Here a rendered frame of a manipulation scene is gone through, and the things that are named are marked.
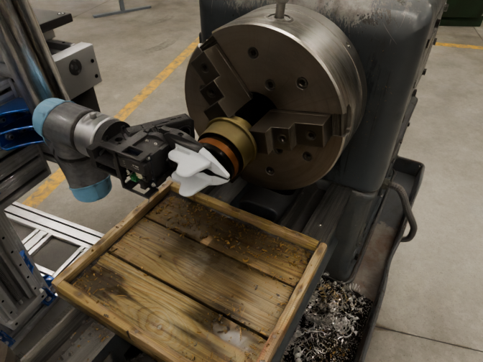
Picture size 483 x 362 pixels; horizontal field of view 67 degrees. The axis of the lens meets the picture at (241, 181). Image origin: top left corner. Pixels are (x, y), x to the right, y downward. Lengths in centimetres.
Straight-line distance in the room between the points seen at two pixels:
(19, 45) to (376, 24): 59
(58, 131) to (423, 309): 156
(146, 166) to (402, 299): 145
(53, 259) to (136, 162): 121
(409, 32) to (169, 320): 59
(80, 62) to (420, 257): 166
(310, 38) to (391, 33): 16
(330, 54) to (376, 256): 72
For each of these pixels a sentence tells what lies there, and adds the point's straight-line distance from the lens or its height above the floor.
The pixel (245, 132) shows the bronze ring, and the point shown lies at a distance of 55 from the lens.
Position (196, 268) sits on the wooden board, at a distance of 65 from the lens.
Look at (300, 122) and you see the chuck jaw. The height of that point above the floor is 112.
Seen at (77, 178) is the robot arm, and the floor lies 99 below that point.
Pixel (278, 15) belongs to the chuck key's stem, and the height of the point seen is 124.
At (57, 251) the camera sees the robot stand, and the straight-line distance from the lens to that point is 172.
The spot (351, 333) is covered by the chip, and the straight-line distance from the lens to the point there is 97.
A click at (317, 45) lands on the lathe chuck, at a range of 58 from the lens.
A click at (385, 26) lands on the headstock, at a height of 121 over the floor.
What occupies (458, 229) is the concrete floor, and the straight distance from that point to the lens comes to 221.
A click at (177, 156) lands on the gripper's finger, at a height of 110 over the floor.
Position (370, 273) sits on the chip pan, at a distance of 113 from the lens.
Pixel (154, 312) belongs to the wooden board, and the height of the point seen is 89.
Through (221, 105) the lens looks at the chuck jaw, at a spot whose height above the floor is 113.
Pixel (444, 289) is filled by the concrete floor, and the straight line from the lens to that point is 191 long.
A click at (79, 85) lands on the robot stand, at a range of 91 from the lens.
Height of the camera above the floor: 140
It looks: 40 degrees down
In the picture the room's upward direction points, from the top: straight up
